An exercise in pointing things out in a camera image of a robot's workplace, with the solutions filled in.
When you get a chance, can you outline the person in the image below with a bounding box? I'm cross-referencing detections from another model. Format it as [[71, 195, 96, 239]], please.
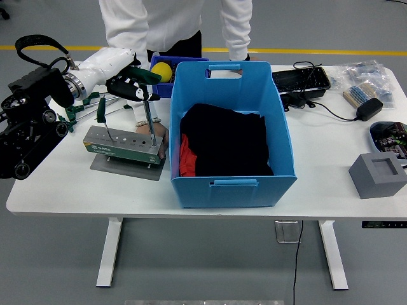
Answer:
[[98, 0, 260, 159]]

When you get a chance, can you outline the grey hollow cube block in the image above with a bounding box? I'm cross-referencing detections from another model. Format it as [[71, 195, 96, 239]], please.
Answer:
[[348, 152, 407, 200]]

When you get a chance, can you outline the person's left hand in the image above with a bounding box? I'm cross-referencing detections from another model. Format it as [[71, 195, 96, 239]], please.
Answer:
[[229, 54, 260, 76]]

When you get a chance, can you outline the clear plastic bag of parts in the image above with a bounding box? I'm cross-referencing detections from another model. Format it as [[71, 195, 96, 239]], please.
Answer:
[[330, 59, 397, 109]]

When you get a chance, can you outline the black cloth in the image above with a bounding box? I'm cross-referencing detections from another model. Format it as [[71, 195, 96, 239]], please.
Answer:
[[179, 103, 274, 177]]

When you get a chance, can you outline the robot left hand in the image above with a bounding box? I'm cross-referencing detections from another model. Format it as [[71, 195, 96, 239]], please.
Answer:
[[77, 47, 162, 103]]

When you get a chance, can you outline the black adapter cable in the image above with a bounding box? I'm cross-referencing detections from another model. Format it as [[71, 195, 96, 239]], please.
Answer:
[[279, 92, 359, 122]]

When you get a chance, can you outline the small blue parts bin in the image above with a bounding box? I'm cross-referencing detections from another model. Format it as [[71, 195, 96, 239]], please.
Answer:
[[149, 54, 210, 98]]

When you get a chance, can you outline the pile of electronic components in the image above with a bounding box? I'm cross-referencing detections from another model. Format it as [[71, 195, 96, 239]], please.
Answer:
[[373, 122, 407, 159]]

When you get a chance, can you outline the light blue bowl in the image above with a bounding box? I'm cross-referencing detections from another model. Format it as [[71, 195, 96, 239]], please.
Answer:
[[368, 121, 407, 161]]

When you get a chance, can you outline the person's right hand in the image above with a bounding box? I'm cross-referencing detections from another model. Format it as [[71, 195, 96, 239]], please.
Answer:
[[135, 122, 170, 159]]

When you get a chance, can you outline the large green T-handle hex key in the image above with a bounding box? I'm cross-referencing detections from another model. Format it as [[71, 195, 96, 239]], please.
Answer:
[[126, 65, 163, 148]]

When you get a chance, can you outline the short green T-handle hex key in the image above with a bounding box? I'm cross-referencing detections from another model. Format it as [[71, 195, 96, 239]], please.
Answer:
[[95, 104, 133, 121]]

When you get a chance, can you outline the black plastic tray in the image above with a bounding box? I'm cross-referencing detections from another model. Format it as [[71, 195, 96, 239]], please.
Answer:
[[271, 65, 332, 96]]

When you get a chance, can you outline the small green T-handle hex key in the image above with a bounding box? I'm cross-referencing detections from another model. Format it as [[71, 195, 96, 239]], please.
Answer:
[[96, 96, 115, 141]]

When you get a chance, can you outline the grey green hex key stand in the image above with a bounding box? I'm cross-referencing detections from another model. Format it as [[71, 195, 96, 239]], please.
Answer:
[[82, 125, 169, 182]]

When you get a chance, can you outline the thin black cord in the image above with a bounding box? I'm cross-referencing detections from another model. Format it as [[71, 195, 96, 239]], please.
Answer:
[[293, 60, 325, 96]]

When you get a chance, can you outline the taped resistor bundle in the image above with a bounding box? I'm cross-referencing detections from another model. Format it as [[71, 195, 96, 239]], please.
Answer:
[[342, 82, 378, 109]]

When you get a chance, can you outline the metal floor plate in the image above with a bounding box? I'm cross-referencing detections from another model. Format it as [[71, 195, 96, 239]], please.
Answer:
[[275, 220, 302, 244]]

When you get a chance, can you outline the black power adapter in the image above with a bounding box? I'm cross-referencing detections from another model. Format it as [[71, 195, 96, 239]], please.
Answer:
[[355, 97, 383, 122]]

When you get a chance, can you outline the red cloth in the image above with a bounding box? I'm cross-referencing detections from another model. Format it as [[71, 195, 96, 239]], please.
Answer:
[[179, 133, 197, 178]]

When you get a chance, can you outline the white table leg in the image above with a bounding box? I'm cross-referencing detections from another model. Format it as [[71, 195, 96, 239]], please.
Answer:
[[95, 217, 123, 288], [317, 219, 349, 291]]

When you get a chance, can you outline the blue folding storage box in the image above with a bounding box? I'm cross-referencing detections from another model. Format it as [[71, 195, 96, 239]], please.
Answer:
[[169, 60, 298, 210]]

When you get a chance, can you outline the black table control panel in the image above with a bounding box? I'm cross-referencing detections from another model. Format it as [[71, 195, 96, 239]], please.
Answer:
[[361, 220, 407, 229]]

